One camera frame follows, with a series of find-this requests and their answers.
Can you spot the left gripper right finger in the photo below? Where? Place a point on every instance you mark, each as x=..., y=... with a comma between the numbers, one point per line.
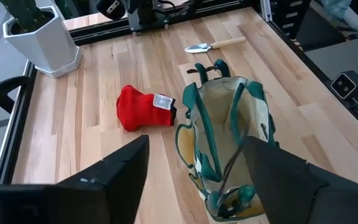
x=284, y=186

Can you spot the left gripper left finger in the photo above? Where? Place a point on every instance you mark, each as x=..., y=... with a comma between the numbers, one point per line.
x=113, y=186

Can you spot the red gardening glove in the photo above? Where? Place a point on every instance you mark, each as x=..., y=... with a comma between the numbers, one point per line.
x=138, y=109

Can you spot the beige green canvas gardening bag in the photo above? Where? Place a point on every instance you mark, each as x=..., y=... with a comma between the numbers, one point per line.
x=222, y=102

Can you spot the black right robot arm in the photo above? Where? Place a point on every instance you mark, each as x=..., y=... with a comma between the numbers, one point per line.
x=146, y=9

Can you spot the white hexagonal plant pot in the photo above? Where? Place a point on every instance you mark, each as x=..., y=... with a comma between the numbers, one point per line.
x=48, y=46

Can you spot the black slotted equipment box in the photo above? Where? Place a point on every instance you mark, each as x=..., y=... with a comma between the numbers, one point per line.
x=291, y=18

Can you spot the green cactus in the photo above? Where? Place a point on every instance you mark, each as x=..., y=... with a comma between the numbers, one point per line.
x=23, y=11

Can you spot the black table-level camera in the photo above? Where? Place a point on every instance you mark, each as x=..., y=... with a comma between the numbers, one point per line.
x=348, y=84

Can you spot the black aluminium table frame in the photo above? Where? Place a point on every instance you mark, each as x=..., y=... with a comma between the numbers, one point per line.
x=104, y=29

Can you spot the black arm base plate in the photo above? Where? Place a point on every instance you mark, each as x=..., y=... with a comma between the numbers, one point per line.
x=149, y=26

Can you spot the silver frame bracket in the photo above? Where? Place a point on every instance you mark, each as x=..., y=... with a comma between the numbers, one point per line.
x=266, y=9

